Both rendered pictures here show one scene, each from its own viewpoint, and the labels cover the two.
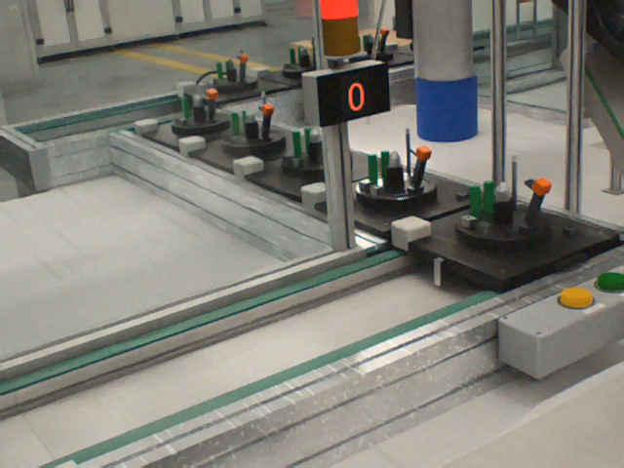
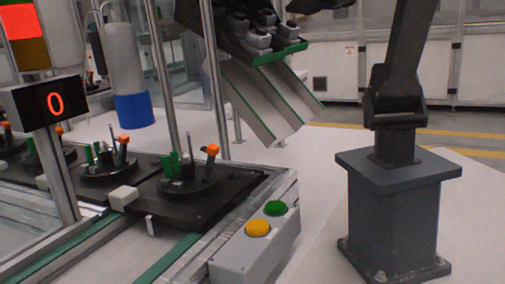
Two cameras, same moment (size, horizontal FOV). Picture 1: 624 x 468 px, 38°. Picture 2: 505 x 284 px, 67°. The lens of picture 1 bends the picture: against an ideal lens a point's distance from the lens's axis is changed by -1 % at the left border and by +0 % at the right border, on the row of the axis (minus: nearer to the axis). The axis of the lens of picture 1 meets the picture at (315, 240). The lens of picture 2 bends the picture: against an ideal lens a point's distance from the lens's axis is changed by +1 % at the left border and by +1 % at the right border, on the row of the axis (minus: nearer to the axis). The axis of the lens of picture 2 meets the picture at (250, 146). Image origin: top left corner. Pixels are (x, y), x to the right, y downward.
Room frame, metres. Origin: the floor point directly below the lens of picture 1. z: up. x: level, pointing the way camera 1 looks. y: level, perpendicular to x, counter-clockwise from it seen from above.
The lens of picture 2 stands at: (0.52, -0.08, 1.33)
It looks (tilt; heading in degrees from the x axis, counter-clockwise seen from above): 21 degrees down; 334
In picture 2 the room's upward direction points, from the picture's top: 6 degrees counter-clockwise
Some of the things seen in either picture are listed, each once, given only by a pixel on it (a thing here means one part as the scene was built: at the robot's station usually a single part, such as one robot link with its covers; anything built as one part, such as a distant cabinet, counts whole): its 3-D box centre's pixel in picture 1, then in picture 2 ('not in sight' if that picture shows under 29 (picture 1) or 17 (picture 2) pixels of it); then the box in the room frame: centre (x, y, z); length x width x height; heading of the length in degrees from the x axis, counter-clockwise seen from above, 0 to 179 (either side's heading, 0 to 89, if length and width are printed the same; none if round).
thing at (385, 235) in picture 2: not in sight; (391, 211); (0.94, -0.55, 0.96); 0.15 x 0.15 x 0.20; 77
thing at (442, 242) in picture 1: (502, 239); (191, 189); (1.26, -0.28, 0.96); 0.24 x 0.24 x 0.02; 32
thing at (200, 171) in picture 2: (502, 227); (189, 181); (1.26, -0.28, 0.98); 0.14 x 0.14 x 0.02
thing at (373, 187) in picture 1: (395, 173); (105, 155); (1.48, -0.15, 1.01); 0.24 x 0.24 x 0.13; 32
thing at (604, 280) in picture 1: (612, 284); (275, 209); (1.07, -0.38, 0.96); 0.04 x 0.04 x 0.02
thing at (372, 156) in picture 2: not in sight; (393, 142); (0.94, -0.55, 1.09); 0.07 x 0.07 x 0.06; 77
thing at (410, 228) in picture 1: (410, 234); (124, 199); (1.29, -0.15, 0.97); 0.05 x 0.05 x 0.04; 32
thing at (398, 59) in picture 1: (370, 46); (83, 81); (2.80, -0.22, 1.01); 0.24 x 0.24 x 0.13; 32
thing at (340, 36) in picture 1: (340, 34); (30, 53); (1.26, -0.06, 1.28); 0.05 x 0.05 x 0.05
